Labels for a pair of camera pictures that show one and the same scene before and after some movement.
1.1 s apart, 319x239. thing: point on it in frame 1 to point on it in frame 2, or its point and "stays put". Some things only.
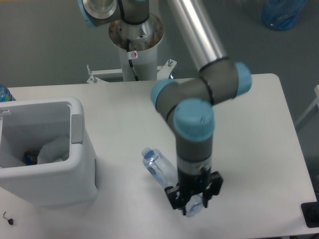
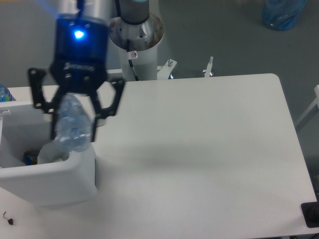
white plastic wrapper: [57, 150] stays put
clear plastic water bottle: [164, 170] to [74, 124]
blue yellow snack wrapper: [31, 158] stays put
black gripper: [191, 184] to [80, 65]
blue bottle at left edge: [5, 95] stays put
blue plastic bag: [281, 15] stays put
